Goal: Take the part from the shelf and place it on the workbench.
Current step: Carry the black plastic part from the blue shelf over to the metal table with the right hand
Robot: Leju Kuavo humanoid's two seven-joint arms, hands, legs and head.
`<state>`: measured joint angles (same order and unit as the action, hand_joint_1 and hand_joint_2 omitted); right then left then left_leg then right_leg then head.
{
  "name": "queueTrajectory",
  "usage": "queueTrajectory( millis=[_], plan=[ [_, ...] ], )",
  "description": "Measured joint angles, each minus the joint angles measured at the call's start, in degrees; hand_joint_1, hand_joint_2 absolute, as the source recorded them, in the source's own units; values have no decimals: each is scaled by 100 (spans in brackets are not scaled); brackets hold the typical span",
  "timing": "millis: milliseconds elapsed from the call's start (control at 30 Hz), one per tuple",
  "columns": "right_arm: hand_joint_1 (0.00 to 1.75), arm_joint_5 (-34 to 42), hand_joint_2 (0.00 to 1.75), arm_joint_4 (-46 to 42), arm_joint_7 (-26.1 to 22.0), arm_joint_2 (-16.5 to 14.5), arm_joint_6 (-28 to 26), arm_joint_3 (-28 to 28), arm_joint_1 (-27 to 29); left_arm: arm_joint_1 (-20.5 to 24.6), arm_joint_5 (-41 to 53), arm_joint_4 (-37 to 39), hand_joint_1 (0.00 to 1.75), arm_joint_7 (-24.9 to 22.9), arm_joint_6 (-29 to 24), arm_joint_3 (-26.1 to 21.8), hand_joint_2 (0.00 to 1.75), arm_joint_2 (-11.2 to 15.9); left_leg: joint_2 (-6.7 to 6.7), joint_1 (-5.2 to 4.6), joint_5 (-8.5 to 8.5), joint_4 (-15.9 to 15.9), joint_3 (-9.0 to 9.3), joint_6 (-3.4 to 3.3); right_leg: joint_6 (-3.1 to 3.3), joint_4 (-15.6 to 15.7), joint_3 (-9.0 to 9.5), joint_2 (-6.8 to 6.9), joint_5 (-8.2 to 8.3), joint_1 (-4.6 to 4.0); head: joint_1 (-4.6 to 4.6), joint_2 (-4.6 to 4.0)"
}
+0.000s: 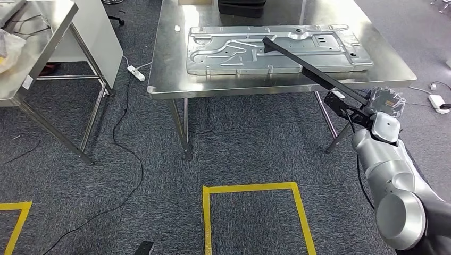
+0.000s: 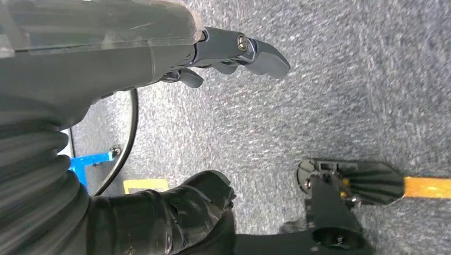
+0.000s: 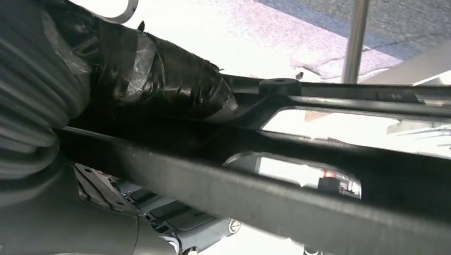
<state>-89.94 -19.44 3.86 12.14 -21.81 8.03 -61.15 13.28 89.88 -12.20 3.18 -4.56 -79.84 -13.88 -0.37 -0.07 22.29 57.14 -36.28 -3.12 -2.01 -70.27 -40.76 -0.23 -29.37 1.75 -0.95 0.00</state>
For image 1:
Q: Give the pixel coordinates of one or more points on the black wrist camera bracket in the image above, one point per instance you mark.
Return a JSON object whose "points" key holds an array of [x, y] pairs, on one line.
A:
{"points": [[338, 107]]}

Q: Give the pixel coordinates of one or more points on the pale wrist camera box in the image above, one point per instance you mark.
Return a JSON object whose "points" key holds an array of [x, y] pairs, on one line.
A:
{"points": [[338, 94]]}

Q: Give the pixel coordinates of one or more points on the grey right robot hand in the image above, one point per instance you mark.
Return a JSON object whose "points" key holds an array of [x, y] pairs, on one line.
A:
{"points": [[386, 102]]}

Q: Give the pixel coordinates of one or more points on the stainless steel side table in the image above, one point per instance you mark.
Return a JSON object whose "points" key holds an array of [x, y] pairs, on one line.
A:
{"points": [[42, 38]]}

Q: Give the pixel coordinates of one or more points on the stamped sheet metal panel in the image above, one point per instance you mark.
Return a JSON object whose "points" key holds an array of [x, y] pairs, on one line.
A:
{"points": [[229, 56]]}

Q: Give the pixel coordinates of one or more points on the clear plastic bag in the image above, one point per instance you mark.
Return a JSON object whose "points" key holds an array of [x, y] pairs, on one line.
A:
{"points": [[12, 49]]}

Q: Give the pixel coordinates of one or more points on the red floor object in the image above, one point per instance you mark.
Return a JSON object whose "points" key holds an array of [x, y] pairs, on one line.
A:
{"points": [[47, 69]]}

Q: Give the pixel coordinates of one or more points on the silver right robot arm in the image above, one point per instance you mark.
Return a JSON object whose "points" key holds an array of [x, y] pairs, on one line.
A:
{"points": [[391, 176]]}

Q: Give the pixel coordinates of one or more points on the stainless steel workbench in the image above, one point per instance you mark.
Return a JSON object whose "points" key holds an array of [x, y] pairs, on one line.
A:
{"points": [[169, 70]]}

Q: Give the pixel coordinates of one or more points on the black office chair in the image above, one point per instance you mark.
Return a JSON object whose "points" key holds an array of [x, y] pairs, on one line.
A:
{"points": [[116, 20]]}

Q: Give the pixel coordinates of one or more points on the black robot bracket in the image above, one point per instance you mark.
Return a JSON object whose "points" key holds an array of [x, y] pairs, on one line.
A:
{"points": [[143, 248]]}

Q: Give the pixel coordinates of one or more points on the white power strip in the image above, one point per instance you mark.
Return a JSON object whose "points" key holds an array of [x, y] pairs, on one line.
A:
{"points": [[437, 102], [136, 73]]}

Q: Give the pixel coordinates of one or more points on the black zipper case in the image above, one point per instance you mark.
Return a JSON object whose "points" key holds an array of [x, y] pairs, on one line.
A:
{"points": [[241, 8]]}

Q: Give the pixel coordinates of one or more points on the chrome round base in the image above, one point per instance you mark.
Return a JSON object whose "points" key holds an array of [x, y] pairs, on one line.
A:
{"points": [[112, 1]]}

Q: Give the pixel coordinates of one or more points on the long black plastic part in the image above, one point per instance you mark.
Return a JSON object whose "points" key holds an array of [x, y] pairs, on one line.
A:
{"points": [[317, 74]]}

